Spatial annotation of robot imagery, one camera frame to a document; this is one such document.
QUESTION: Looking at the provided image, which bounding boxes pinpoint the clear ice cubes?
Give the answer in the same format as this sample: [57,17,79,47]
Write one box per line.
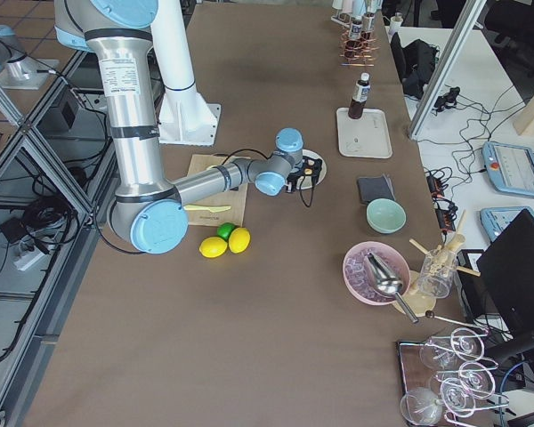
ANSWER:
[345,247,404,298]

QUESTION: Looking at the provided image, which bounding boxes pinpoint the mint green bowl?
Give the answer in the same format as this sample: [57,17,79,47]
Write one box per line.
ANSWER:
[366,198,407,234]

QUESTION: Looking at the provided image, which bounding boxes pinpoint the wooden cutting board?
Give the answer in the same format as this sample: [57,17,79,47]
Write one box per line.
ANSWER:
[185,154,248,227]

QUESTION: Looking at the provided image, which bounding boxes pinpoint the upside down wine glass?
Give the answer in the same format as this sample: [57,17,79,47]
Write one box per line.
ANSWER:
[419,327,484,371]

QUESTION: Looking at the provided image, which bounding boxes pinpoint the yellow plastic knife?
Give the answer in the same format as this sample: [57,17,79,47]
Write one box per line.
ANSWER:
[183,205,231,214]

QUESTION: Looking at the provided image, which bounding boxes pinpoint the bottle in copper rack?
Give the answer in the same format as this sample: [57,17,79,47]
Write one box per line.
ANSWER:
[348,16,362,45]

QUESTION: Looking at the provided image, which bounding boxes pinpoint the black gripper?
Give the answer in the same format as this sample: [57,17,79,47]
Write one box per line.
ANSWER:
[286,158,318,192]

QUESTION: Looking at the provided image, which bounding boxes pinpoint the pink bowl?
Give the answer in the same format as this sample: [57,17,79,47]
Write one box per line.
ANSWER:
[342,241,412,306]

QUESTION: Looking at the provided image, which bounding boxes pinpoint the black bag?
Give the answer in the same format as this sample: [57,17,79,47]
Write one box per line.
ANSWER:
[390,33,439,100]

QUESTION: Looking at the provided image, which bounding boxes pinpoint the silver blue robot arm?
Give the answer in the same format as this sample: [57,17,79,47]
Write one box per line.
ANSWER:
[54,1,303,254]

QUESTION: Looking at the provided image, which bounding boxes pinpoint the yellow lemon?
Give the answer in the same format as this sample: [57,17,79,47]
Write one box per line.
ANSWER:
[228,227,251,254]
[198,236,228,258]

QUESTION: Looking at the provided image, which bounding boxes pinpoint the clear glass mug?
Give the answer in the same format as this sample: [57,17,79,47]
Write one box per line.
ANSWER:
[417,248,457,298]

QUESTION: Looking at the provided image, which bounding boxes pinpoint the blue teach pendant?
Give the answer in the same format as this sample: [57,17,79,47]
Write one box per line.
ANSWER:
[481,141,534,197]
[480,206,534,242]

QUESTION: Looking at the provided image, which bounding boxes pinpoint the white rectangular tray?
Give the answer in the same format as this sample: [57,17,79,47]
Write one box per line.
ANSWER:
[336,108,392,159]

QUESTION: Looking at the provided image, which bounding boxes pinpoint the metal ice scoop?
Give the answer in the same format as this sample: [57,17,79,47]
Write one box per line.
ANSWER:
[367,253,418,324]

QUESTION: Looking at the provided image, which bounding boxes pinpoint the white power strip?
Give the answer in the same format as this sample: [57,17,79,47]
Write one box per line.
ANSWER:
[13,247,46,271]

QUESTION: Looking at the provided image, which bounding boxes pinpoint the aluminium frame post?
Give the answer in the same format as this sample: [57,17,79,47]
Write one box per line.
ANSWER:
[409,0,486,140]

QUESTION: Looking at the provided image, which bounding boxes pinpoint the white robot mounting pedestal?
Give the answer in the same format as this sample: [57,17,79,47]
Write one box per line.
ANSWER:
[150,0,221,147]

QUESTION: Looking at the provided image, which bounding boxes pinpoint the copper wire bottle rack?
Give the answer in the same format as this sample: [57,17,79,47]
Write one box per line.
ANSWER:
[340,12,378,68]

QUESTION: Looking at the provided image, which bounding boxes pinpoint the brown sauce bottle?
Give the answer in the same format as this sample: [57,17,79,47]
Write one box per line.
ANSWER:
[348,73,370,119]

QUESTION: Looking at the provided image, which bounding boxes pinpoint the green lime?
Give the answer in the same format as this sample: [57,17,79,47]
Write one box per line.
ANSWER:
[216,222,237,241]

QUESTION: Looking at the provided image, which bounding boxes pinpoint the black computer monitor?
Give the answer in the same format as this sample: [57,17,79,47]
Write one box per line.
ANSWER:
[478,209,534,334]

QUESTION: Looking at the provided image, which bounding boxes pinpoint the wooden mug tree stand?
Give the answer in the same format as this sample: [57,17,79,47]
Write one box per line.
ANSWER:
[409,210,481,299]

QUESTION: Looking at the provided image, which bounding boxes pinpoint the white round plate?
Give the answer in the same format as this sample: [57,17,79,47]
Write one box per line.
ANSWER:
[301,149,327,190]

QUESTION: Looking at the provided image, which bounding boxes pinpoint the dark glass rack tray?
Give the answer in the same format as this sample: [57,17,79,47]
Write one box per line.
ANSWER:
[397,342,508,426]

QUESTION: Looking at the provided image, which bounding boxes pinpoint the brown tipped stirring stick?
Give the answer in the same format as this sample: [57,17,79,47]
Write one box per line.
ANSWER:
[425,310,490,334]

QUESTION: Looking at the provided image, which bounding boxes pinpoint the dark grey folded cloth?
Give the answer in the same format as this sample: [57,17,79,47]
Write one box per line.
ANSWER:
[357,174,395,205]

